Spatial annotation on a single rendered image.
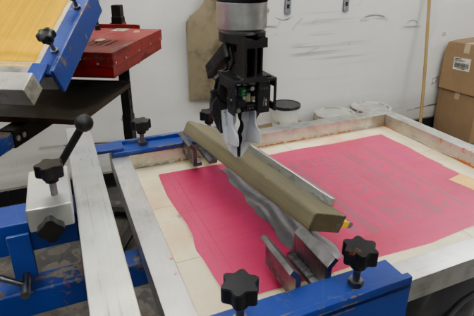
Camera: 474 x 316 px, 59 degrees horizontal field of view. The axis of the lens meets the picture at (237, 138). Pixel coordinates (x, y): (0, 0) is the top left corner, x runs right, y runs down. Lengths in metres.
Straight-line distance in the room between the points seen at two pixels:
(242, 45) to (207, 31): 2.12
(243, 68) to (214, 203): 0.31
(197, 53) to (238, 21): 2.12
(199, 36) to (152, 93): 0.47
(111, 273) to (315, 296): 0.25
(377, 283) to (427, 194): 0.38
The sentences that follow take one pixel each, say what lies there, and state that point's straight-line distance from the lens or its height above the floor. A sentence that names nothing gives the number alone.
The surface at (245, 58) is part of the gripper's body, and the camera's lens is 0.60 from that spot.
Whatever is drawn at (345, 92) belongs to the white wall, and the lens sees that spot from 3.44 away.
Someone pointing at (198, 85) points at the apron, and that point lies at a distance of 2.77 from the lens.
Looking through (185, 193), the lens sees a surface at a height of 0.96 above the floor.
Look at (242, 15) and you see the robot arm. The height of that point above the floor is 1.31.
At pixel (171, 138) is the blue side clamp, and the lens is 0.99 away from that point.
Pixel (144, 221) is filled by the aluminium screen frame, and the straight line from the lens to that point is 0.71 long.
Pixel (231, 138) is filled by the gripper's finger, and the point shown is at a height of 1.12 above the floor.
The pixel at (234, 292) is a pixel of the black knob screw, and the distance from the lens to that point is 0.47.
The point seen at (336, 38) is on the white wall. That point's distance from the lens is 3.27.
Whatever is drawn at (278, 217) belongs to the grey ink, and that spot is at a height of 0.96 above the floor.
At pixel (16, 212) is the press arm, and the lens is 0.70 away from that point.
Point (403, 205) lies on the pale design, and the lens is 0.86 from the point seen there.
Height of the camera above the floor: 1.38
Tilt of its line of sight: 22 degrees down
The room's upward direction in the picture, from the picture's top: straight up
